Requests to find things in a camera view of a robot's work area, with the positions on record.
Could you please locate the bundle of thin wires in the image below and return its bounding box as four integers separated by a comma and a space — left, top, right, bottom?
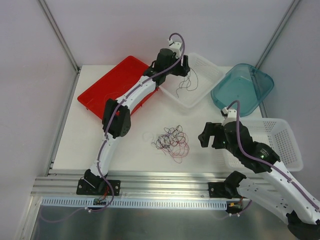
142, 124, 191, 165

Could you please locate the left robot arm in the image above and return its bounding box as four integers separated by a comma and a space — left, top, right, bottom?
83, 48, 190, 195

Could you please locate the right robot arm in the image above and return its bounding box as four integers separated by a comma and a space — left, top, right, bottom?
198, 121, 320, 240

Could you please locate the white perforated basket, centre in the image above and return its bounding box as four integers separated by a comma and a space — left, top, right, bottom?
159, 53, 226, 109

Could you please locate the white perforated basket, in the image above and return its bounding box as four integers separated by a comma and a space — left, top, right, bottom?
222, 117, 304, 172
159, 53, 226, 109

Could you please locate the white perforated basket, right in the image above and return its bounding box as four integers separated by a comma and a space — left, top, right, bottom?
222, 117, 304, 172

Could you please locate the teal translucent plastic bin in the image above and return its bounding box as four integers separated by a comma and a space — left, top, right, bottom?
210, 63, 275, 117

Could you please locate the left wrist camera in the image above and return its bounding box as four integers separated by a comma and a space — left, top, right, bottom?
168, 39, 183, 59

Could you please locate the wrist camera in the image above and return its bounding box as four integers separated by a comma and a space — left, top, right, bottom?
168, 39, 183, 59
220, 107, 238, 125

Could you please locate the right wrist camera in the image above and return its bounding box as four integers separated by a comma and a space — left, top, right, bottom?
220, 107, 238, 125

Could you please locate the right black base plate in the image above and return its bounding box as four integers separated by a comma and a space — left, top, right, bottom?
208, 182, 241, 199

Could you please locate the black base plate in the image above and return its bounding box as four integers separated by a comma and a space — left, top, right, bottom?
208, 182, 241, 199
76, 178, 121, 196

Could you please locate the right aluminium frame post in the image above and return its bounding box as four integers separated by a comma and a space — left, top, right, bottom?
255, 0, 301, 69

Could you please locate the aluminium frame post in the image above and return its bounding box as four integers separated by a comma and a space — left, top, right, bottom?
255, 0, 301, 69
36, 0, 81, 73

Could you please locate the left aluminium frame post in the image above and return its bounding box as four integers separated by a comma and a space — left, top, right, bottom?
36, 0, 81, 73

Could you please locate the aluminium mounting rail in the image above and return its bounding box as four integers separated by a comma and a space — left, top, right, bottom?
31, 171, 278, 201

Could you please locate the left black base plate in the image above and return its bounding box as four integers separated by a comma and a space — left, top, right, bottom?
76, 178, 121, 196

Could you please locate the white slotted cable duct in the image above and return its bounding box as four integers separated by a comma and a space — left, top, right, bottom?
41, 197, 227, 211

